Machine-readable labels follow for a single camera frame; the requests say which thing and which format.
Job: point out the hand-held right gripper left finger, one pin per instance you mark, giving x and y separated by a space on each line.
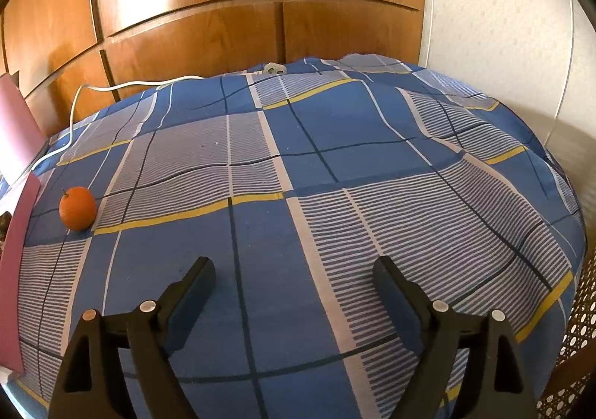
186 307

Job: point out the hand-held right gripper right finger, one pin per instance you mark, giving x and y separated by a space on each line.
400 307

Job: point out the pink cardboard box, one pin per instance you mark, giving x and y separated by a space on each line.
11 284

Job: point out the orange with stem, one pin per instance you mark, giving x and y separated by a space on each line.
78 209

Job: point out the blue plaid cloth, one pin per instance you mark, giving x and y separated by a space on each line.
326 177

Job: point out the woven cane chair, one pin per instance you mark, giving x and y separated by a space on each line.
575 354

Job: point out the pink electric kettle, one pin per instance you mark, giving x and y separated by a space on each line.
16 130

